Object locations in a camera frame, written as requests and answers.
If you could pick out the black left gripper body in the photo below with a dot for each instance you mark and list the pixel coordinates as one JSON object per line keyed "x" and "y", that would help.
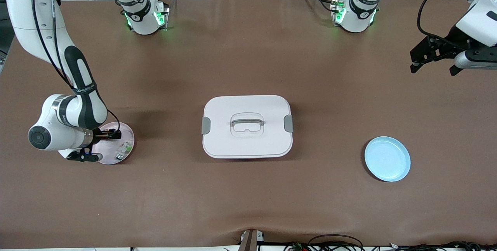
{"x": 445, "y": 46}

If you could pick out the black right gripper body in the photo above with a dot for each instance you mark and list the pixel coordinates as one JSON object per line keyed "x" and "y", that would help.
{"x": 99, "y": 135}

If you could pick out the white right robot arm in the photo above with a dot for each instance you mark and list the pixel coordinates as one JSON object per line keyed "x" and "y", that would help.
{"x": 50, "y": 119}

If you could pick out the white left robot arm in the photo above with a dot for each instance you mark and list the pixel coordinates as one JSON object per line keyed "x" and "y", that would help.
{"x": 355, "y": 20}

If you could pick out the white lidded storage box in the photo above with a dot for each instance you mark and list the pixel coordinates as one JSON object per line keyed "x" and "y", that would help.
{"x": 248, "y": 146}

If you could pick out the pink round plate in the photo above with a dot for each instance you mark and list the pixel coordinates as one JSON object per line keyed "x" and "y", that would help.
{"x": 126, "y": 134}

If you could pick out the light blue round plate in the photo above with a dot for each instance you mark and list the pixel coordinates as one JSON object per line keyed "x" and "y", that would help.
{"x": 388, "y": 159}

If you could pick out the brown table mat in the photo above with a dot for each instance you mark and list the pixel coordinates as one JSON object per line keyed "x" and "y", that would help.
{"x": 248, "y": 196}

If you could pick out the green white switch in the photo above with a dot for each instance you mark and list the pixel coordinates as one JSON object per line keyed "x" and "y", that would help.
{"x": 124, "y": 150}

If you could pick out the grey camera mount pole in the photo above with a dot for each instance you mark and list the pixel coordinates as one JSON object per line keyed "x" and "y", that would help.
{"x": 248, "y": 243}

